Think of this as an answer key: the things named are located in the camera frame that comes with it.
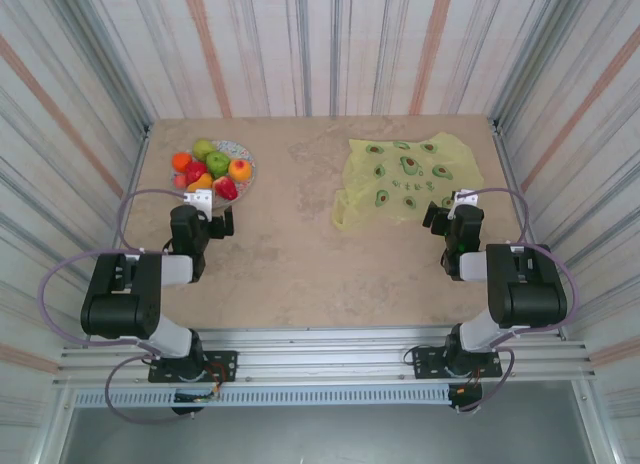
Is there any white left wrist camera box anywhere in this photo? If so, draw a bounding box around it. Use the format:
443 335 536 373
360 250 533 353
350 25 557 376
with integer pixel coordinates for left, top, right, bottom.
182 189 215 216

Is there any black connector box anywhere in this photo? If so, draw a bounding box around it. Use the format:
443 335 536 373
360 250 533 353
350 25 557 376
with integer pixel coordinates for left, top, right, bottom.
171 391 207 416
446 383 484 414

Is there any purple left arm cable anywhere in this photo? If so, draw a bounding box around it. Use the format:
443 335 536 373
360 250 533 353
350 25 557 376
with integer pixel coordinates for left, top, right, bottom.
38 187 194 426

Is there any yellow mango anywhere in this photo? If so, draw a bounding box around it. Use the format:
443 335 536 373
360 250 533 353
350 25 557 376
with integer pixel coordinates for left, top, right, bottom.
186 172 215 193

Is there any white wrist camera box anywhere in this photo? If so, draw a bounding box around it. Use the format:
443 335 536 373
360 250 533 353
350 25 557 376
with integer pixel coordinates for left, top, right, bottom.
182 189 215 216
448 188 480 220

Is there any grey slotted cable duct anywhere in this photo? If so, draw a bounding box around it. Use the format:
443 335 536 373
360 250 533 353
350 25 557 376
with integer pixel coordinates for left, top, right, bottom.
72 386 454 408

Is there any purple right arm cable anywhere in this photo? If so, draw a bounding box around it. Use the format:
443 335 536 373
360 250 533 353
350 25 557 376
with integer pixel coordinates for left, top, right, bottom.
457 186 581 415

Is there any glossy red pepper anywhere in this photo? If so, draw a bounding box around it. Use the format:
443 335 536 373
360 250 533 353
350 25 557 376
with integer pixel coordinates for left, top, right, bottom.
212 176 239 201

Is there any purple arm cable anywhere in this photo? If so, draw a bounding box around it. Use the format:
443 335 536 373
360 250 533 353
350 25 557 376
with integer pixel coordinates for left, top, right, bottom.
457 186 581 415
38 187 194 426

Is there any metal corner post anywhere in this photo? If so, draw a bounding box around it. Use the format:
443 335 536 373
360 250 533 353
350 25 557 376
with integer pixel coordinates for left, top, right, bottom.
490 0 599 135

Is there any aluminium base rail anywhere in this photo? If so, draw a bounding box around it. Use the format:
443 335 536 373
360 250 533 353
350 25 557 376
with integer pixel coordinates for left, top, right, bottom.
52 326 599 385

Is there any yellow avocado print plastic bag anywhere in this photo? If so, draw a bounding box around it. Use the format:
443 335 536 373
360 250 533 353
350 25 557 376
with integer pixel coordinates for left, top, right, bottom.
332 131 485 231

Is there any speckled round plate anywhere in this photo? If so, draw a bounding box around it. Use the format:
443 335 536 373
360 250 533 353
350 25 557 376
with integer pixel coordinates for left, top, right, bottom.
170 139 258 205

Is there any green apple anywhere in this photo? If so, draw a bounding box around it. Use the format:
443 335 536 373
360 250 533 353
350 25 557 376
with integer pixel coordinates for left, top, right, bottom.
206 151 232 176

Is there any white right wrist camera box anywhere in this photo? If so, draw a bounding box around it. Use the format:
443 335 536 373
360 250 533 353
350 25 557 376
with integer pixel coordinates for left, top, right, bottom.
448 188 480 220

